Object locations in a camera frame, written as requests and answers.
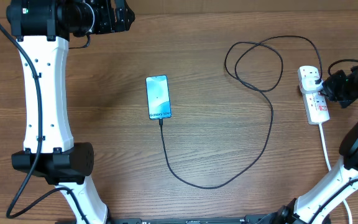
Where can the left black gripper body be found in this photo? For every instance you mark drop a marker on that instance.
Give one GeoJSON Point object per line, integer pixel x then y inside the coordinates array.
{"type": "Point", "coordinates": [99, 18]}

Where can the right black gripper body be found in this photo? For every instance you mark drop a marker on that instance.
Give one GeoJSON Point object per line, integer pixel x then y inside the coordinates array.
{"type": "Point", "coordinates": [345, 92]}

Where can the white power strip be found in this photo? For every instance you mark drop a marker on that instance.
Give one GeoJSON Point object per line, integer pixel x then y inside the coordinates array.
{"type": "Point", "coordinates": [315, 103]}

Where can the blue Galaxy S24+ smartphone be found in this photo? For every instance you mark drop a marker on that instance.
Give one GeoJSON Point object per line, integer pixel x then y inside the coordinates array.
{"type": "Point", "coordinates": [158, 97]}

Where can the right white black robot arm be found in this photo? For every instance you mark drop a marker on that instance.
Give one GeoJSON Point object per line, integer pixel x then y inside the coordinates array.
{"type": "Point", "coordinates": [342, 180]}

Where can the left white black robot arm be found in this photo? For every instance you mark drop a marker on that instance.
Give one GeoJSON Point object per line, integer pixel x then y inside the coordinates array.
{"type": "Point", "coordinates": [42, 31]}

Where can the white charger plug adapter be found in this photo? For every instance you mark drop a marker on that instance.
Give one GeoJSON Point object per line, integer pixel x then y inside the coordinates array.
{"type": "Point", "coordinates": [309, 86]}

